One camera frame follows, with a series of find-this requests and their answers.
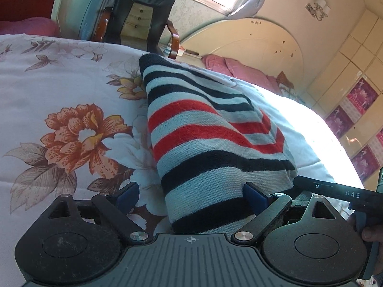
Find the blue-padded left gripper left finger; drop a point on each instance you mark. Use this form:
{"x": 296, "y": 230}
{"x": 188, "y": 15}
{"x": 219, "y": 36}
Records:
{"x": 115, "y": 208}

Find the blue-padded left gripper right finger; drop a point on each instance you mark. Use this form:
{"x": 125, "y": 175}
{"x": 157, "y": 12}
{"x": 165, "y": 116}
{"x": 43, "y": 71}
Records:
{"x": 268, "y": 210}

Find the striped knit sweater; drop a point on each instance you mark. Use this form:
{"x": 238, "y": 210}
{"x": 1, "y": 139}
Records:
{"x": 209, "y": 140}

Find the person's right hand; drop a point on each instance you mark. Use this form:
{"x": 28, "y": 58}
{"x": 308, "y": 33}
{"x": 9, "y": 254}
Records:
{"x": 373, "y": 234}

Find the pink floral bed quilt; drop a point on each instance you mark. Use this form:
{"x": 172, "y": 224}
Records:
{"x": 74, "y": 121}

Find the pink pillow on far bed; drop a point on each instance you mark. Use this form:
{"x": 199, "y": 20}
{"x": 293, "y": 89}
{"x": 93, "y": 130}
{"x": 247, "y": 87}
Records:
{"x": 234, "y": 68}

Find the cream arched headboard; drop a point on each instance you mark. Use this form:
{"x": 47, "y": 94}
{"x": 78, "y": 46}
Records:
{"x": 254, "y": 42}

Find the white bedside table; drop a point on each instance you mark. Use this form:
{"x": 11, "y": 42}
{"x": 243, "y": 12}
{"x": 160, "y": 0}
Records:
{"x": 166, "y": 49}

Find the black leather armchair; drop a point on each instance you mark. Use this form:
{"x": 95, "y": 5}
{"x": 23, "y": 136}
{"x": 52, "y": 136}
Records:
{"x": 138, "y": 24}

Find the magenta pillow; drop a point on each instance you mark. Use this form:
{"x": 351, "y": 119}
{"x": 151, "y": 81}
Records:
{"x": 39, "y": 26}

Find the blue-grey left curtain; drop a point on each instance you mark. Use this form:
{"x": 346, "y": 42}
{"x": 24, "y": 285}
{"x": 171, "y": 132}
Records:
{"x": 92, "y": 16}

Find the pink wall posters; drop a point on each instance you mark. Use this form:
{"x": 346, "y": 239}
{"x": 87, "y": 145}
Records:
{"x": 357, "y": 123}

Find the wall lamp sconce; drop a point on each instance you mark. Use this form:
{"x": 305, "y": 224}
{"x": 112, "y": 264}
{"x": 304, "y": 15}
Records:
{"x": 318, "y": 9}

